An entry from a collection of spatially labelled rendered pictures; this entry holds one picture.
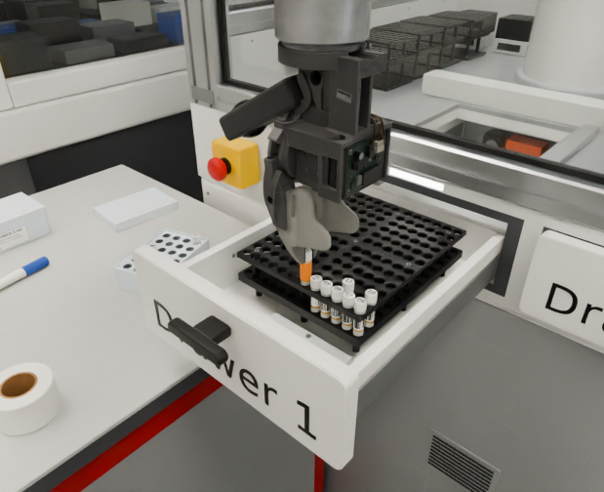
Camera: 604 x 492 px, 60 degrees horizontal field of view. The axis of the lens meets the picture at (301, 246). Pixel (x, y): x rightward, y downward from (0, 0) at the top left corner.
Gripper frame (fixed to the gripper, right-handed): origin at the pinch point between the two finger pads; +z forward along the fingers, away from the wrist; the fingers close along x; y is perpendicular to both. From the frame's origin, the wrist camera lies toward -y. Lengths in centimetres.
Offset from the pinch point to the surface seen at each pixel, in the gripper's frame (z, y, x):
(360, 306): 3.2, 8.1, -0.5
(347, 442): 9.0, 14.1, -10.0
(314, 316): 7.2, 2.7, -0.9
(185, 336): 3.4, -1.1, -14.3
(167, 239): 14.7, -32.7, 5.0
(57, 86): 1, -80, 14
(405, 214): 4.6, 0.1, 20.6
